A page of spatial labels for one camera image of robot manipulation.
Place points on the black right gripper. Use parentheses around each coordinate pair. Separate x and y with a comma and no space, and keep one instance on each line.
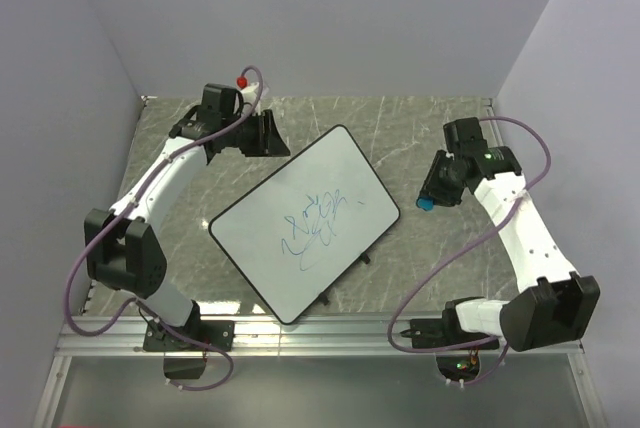
(431,186)

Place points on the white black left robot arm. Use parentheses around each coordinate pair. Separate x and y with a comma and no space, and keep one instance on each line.
(124,253)

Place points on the aluminium front rail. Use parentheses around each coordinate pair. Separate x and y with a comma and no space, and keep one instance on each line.
(254,335)

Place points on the blue bone-shaped whiteboard eraser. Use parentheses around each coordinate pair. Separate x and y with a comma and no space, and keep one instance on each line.
(425,203)

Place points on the aluminium right side rail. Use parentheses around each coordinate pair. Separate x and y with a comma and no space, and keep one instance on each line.
(507,200)

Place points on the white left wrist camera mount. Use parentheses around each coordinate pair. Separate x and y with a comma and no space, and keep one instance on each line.
(252,92)

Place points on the aluminium rail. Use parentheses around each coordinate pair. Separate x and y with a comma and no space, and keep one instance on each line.
(254,335)
(507,200)

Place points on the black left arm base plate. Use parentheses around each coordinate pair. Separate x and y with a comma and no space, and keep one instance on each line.
(216,333)

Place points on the white whiteboard black frame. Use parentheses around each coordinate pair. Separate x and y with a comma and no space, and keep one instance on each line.
(298,231)

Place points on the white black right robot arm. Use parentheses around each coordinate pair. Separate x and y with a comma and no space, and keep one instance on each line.
(554,303)

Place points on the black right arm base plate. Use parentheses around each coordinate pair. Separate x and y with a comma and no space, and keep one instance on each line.
(430,333)

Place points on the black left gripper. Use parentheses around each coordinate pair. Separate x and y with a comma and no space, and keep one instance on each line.
(269,142)

